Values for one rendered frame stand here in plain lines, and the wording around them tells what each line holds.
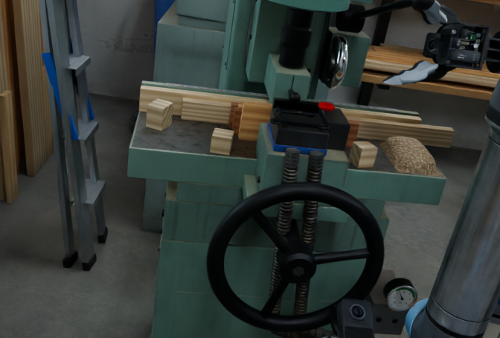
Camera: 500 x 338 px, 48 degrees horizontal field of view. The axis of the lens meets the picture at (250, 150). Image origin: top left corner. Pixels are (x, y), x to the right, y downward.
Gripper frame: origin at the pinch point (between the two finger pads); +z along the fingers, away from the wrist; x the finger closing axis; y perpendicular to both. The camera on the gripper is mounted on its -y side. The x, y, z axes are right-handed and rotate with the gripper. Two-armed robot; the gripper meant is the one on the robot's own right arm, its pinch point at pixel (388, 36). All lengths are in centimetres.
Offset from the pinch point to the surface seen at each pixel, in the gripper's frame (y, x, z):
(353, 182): -6.4, 26.9, -0.5
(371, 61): -202, 3, -66
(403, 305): -6, 51, -15
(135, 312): -86, 97, 40
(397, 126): -19.9, 16.9, -12.6
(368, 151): -6.3, 20.8, -2.4
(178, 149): -7.0, 24.4, 32.6
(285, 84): -14.1, 10.8, 13.6
